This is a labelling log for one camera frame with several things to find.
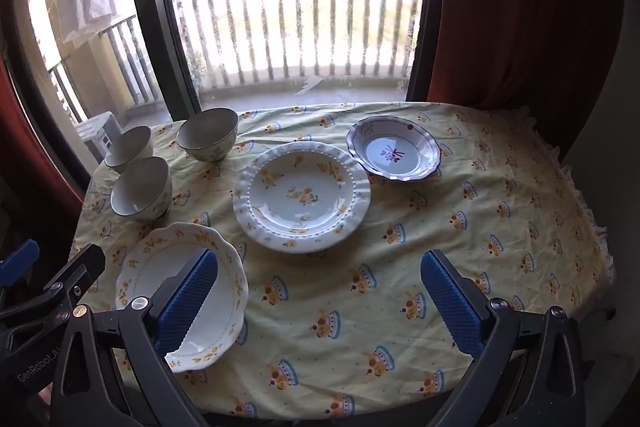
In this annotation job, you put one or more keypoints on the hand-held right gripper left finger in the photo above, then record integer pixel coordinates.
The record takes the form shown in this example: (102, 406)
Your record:
(187, 302)

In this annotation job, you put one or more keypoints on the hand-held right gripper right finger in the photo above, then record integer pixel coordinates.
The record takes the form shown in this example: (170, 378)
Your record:
(450, 302)

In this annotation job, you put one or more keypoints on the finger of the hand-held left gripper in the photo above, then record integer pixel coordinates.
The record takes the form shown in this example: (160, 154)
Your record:
(17, 257)
(75, 269)

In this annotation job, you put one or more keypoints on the scalloped yellow floral plate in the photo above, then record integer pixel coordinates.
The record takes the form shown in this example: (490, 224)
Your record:
(145, 267)

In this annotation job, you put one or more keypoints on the white bowl green rim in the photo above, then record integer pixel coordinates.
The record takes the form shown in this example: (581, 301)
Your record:
(140, 189)
(129, 147)
(207, 134)

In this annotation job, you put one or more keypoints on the purple rimmed white plate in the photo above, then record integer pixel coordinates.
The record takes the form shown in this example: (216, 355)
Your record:
(395, 152)

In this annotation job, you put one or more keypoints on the yellow printed tablecloth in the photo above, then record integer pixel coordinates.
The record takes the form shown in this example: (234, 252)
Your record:
(350, 267)

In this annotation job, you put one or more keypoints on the red curtain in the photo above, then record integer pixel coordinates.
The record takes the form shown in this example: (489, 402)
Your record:
(500, 7)
(30, 147)

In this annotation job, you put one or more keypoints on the white plastic crate outside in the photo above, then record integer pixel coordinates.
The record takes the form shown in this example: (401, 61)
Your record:
(97, 129)

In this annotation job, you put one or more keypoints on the balcony railing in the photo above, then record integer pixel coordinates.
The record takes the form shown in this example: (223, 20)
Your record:
(260, 77)

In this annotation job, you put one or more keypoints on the black window frame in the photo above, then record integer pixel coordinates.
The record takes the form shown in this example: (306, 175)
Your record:
(145, 7)

